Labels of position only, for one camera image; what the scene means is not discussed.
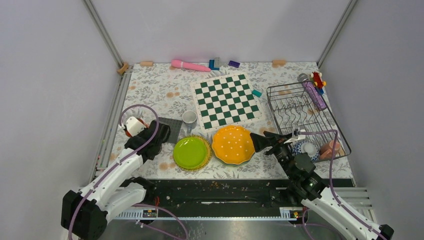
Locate corner wooden block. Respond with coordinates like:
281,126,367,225
116,62,129,75

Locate red yellow toy figure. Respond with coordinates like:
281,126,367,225
310,71,327,90

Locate floral table mat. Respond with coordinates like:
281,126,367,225
123,62,318,180

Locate purple brick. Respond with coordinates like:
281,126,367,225
228,60,241,68

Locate right tan wooden block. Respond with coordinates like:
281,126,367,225
272,59,287,68

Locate teal small block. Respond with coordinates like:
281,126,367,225
251,89,262,98

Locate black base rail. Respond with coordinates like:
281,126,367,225
118,177,326,219

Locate left tan wooden block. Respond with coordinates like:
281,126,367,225
139,61,154,67

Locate grey block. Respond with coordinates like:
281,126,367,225
213,57,222,68

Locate blue white patterned bowl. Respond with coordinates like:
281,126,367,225
292,140,320,163

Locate pink wand massager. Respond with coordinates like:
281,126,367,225
171,59,211,72

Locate woven bamboo tray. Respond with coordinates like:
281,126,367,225
178,134,214,172

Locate black wire dish rack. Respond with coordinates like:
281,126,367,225
266,82,351,160

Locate clear plastic cup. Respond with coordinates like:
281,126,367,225
182,110,197,134

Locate green white chessboard mat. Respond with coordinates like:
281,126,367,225
190,72,266,133

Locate tan wooden block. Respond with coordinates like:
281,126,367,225
272,59,287,68
139,61,154,67

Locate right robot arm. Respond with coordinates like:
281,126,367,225
250,129,394,240

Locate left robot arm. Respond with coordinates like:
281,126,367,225
60,120,171,240

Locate blue L-shaped block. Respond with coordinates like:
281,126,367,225
208,59,220,71

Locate dark grey building baseplate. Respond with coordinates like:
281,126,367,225
159,117,183,144

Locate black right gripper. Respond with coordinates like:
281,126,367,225
249,131,295,179

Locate lime green plate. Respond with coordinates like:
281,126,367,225
172,137,209,170

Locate yellow dotted plate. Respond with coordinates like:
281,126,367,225
211,125,255,158

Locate blue dotted plate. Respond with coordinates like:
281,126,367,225
218,156,252,166

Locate orange mug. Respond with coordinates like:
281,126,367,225
124,116,149,138

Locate pink cup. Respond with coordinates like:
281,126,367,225
319,140,341,161

